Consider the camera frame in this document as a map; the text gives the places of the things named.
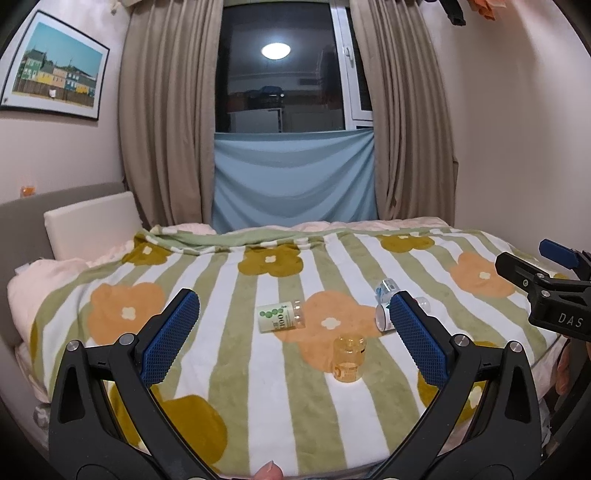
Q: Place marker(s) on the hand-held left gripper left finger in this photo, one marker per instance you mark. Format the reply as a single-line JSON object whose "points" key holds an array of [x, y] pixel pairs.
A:
{"points": [[170, 339]]}

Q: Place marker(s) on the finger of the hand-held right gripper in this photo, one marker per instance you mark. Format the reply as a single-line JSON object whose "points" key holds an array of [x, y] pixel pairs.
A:
{"points": [[519, 271], [559, 253]]}

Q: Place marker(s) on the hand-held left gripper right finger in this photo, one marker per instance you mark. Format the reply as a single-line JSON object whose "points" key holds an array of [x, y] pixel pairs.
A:
{"points": [[421, 344]]}

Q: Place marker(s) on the amber transparent cup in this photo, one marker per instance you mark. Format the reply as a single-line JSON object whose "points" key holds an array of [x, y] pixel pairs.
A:
{"points": [[349, 362]]}

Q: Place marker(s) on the person's right hand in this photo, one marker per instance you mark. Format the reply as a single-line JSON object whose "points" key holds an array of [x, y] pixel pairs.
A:
{"points": [[565, 367]]}

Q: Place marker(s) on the person's left hand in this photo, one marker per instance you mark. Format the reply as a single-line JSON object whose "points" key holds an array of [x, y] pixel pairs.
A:
{"points": [[269, 471]]}

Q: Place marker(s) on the clear bottle white label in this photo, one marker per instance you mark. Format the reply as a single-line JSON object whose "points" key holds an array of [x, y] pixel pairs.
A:
{"points": [[383, 307]]}

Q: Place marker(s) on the striped floral blanket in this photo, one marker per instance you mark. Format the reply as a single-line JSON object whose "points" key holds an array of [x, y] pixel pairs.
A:
{"points": [[258, 387]]}

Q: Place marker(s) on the pink duvet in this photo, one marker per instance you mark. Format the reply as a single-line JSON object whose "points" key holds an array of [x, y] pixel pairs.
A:
{"points": [[44, 279]]}

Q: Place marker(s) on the white cushion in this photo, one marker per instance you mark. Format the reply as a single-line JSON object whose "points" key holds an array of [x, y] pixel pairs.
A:
{"points": [[87, 224]]}

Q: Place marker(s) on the grey bed headboard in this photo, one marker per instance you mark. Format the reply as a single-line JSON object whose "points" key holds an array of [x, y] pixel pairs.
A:
{"points": [[21, 221]]}

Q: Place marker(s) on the beige curtain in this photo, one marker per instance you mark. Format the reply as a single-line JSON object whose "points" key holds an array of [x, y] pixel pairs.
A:
{"points": [[166, 115], [404, 115]]}

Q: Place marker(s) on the light blue cloth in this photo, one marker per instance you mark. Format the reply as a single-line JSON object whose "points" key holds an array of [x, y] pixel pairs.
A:
{"points": [[295, 180]]}

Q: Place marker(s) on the small orange object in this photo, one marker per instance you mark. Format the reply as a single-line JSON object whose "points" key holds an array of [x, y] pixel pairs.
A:
{"points": [[27, 190]]}

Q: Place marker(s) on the orange hanging object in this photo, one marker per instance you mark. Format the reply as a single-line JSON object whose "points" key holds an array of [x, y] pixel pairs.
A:
{"points": [[487, 8]]}

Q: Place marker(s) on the black hanging object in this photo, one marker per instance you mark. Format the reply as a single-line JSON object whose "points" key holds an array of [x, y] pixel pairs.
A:
{"points": [[455, 11]]}

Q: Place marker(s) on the window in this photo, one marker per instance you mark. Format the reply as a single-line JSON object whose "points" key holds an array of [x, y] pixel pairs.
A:
{"points": [[286, 87]]}

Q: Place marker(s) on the framed houses picture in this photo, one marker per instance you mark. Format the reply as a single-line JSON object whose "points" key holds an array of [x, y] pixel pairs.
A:
{"points": [[55, 69]]}

